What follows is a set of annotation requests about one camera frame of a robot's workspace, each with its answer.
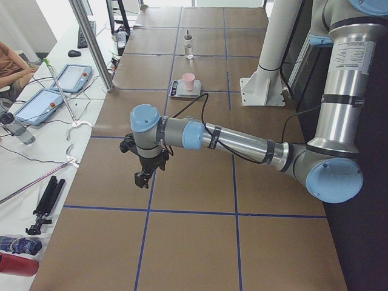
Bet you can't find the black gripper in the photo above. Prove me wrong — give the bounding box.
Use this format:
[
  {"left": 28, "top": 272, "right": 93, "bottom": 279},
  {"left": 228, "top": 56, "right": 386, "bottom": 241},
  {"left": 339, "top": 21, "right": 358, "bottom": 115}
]
[{"left": 119, "top": 133, "right": 170, "bottom": 189}]

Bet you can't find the pink plastic cup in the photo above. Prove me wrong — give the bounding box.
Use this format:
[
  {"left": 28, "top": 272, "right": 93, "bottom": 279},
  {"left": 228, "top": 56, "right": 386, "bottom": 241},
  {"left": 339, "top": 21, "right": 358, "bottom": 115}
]
[{"left": 182, "top": 73, "right": 195, "bottom": 91}]

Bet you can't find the clear glass sauce bottle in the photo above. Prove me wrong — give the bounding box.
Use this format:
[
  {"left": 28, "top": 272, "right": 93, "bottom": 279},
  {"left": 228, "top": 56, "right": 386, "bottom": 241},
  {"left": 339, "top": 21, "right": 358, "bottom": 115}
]
[{"left": 184, "top": 29, "right": 193, "bottom": 59}]

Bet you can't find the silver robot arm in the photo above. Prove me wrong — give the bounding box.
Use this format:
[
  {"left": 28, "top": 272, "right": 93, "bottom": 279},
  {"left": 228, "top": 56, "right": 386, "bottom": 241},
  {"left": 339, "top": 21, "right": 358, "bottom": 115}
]
[{"left": 119, "top": 1, "right": 387, "bottom": 203}]

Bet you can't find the silver digital kitchen scale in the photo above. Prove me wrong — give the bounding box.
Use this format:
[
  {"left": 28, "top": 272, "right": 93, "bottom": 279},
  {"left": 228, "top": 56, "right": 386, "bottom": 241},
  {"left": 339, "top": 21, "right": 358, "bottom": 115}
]
[{"left": 169, "top": 79, "right": 201, "bottom": 99}]

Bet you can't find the black folded tripod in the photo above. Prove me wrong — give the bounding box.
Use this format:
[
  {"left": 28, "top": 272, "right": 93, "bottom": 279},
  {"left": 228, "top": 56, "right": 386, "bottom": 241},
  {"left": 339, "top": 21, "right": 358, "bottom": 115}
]
[{"left": 25, "top": 176, "right": 65, "bottom": 235}]

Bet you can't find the upper teach pendant tablet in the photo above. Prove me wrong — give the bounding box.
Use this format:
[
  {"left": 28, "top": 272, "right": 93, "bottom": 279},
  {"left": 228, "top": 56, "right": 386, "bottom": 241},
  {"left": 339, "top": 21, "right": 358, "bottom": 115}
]
[{"left": 57, "top": 64, "right": 93, "bottom": 93}]

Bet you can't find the teach pendant tablet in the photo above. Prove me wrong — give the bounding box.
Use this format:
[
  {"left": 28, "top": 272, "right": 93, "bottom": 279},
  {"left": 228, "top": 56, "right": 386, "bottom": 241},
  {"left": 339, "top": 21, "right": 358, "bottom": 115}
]
[
  {"left": 57, "top": 64, "right": 93, "bottom": 93},
  {"left": 14, "top": 89, "right": 63, "bottom": 125}
]

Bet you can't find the lower teach pendant tablet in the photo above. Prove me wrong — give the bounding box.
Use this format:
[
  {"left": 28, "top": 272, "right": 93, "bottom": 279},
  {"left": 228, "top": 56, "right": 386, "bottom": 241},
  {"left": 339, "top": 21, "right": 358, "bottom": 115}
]
[{"left": 14, "top": 89, "right": 63, "bottom": 125}]

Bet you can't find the blue folded umbrella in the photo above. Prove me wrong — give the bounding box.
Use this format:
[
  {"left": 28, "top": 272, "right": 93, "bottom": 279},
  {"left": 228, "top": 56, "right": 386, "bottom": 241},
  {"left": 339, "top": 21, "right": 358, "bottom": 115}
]
[{"left": 1, "top": 236, "right": 42, "bottom": 255}]

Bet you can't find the black computer mouse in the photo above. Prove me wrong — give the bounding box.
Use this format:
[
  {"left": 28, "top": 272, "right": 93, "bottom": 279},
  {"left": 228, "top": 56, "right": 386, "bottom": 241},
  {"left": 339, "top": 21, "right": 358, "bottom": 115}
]
[{"left": 67, "top": 50, "right": 82, "bottom": 58}]

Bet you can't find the clear plastic water bottle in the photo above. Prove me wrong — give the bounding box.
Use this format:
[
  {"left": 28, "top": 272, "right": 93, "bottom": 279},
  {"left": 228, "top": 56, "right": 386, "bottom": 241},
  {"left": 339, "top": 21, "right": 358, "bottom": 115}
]
[{"left": 1, "top": 110, "right": 35, "bottom": 145}]

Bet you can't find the black keyboard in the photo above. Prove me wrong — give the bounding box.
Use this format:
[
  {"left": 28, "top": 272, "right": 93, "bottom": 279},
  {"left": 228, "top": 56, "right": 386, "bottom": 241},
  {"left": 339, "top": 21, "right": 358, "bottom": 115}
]
[{"left": 77, "top": 21, "right": 96, "bottom": 49}]

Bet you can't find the red metal bottle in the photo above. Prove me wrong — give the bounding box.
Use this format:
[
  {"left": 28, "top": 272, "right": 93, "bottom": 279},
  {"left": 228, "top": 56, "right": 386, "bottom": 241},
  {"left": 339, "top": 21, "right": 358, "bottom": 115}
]
[{"left": 1, "top": 253, "right": 39, "bottom": 277}]

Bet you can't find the person in orange shirt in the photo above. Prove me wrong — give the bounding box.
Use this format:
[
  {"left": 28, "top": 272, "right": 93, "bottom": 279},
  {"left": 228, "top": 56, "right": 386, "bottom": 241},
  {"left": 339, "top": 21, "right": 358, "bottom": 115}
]
[{"left": 1, "top": 42, "right": 37, "bottom": 92}]

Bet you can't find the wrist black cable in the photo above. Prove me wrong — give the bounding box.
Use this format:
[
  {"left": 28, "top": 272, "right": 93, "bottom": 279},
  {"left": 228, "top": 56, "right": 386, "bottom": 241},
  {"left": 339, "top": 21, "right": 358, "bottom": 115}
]
[{"left": 163, "top": 92, "right": 322, "bottom": 166}]

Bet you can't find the aluminium frame post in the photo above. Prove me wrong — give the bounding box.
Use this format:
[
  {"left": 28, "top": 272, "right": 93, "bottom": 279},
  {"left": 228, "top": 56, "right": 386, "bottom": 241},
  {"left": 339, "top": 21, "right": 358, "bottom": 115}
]
[{"left": 69, "top": 0, "right": 114, "bottom": 92}]

